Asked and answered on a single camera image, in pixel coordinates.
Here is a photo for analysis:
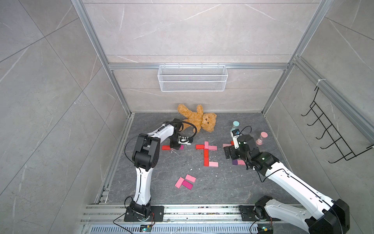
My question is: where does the red block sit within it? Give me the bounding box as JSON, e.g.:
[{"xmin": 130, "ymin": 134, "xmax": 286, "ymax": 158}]
[
  {"xmin": 195, "ymin": 145, "xmax": 205, "ymax": 150},
  {"xmin": 204, "ymin": 149, "xmax": 209, "ymax": 158},
  {"xmin": 162, "ymin": 145, "xmax": 171, "ymax": 150},
  {"xmin": 204, "ymin": 157, "xmax": 209, "ymax": 167}
]

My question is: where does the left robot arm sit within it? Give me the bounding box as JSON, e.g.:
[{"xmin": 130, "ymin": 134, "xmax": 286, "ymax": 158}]
[{"xmin": 129, "ymin": 119, "xmax": 197, "ymax": 221}]

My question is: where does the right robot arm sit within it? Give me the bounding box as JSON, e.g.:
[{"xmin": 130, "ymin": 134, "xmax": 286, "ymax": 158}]
[{"xmin": 224, "ymin": 127, "xmax": 350, "ymax": 234}]

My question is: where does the pink sand timer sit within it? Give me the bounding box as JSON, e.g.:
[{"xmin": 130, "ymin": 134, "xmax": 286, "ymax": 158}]
[{"xmin": 256, "ymin": 132, "xmax": 268, "ymax": 145}]

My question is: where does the teal sand timer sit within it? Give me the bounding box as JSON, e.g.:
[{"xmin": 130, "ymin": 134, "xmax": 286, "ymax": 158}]
[{"xmin": 232, "ymin": 121, "xmax": 240, "ymax": 129}]

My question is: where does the brown teddy bear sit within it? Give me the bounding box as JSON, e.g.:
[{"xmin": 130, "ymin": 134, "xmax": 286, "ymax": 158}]
[{"xmin": 177, "ymin": 104, "xmax": 217, "ymax": 133}]

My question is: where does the left black cable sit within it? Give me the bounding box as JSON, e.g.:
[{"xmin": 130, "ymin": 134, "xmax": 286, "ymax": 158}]
[{"xmin": 163, "ymin": 120, "xmax": 198, "ymax": 141}]

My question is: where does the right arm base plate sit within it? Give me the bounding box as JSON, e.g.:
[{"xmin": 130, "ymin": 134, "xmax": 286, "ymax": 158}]
[{"xmin": 238, "ymin": 205, "xmax": 280, "ymax": 222}]

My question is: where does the white wire mesh basket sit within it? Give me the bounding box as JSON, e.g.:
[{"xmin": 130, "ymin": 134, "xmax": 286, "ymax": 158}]
[{"xmin": 157, "ymin": 65, "xmax": 228, "ymax": 92}]

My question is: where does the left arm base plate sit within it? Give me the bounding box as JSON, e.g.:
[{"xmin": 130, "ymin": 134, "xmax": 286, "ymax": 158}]
[{"xmin": 124, "ymin": 206, "xmax": 165, "ymax": 222}]

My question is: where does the black wire hook rack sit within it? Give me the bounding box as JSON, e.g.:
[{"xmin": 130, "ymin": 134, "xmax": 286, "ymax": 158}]
[{"xmin": 301, "ymin": 87, "xmax": 374, "ymax": 164}]

